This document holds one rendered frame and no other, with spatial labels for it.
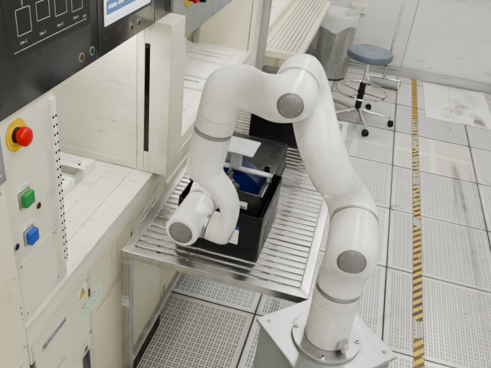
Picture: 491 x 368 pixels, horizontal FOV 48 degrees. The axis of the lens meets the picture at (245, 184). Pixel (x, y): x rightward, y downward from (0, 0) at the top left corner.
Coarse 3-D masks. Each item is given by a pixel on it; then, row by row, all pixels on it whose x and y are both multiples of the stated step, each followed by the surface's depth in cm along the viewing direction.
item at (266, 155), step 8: (240, 136) 225; (248, 136) 226; (264, 144) 222; (272, 144) 222; (280, 144) 223; (256, 152) 215; (264, 152) 216; (272, 152) 217; (280, 152) 217; (248, 160) 209; (256, 160) 210; (264, 160) 210; (272, 160) 211; (280, 160) 212; (280, 168) 215
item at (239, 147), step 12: (240, 144) 172; (252, 144) 173; (240, 156) 171; (252, 156) 166; (240, 168) 174; (264, 168) 183; (276, 168) 181; (192, 180) 170; (240, 192) 167; (264, 192) 169; (240, 204) 169; (252, 204) 168; (264, 204) 184
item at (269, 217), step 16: (272, 192) 192; (272, 208) 180; (240, 224) 168; (256, 224) 167; (272, 224) 191; (208, 240) 175; (240, 240) 172; (256, 240) 170; (240, 256) 175; (256, 256) 174
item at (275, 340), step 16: (304, 304) 161; (256, 320) 154; (272, 320) 154; (288, 320) 155; (272, 336) 149; (288, 336) 150; (368, 336) 153; (256, 352) 160; (272, 352) 152; (288, 352) 145; (368, 352) 148; (384, 352) 149
